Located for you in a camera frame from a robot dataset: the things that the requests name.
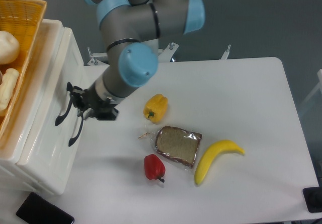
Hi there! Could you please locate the yellow banana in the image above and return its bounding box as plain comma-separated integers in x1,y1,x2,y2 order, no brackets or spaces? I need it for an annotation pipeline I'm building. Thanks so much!
194,139,245,186

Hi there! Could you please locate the orange woven basket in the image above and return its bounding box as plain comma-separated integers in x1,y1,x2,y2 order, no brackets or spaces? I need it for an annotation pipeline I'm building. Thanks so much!
1,0,47,135

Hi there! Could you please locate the long white bread roll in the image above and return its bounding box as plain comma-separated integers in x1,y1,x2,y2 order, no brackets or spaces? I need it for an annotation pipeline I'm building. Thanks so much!
1,68,19,116

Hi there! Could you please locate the yellow bell pepper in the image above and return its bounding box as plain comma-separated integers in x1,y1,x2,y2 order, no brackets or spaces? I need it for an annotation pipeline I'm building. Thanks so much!
143,94,168,123

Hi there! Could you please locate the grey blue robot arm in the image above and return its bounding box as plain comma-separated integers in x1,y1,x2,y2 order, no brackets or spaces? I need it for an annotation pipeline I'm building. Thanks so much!
71,0,205,120

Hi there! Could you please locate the bread slice in plastic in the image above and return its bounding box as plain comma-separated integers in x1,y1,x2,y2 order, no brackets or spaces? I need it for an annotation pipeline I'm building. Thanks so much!
138,126,203,171

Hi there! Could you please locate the round white bun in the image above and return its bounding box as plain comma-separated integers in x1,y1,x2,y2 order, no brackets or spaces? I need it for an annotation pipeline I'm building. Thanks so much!
0,31,20,65

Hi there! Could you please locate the red bell pepper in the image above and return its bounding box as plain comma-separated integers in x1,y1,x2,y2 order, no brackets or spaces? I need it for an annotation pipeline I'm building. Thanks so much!
144,154,166,183

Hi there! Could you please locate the white drawer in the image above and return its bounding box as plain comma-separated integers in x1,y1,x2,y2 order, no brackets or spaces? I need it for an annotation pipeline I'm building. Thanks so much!
25,69,89,195
18,28,88,178

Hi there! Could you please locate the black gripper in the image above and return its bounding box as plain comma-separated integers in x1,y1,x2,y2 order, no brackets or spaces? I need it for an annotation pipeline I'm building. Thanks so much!
70,86,119,121

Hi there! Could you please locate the black device at edge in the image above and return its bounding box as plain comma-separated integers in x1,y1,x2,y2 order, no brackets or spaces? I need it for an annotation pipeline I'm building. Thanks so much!
302,187,322,213

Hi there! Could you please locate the black smartphone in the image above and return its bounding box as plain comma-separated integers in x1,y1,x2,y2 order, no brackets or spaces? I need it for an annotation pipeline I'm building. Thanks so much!
16,192,75,224

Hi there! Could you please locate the white drawer cabinet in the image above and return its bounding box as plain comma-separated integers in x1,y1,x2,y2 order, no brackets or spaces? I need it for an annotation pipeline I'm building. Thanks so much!
0,19,91,196

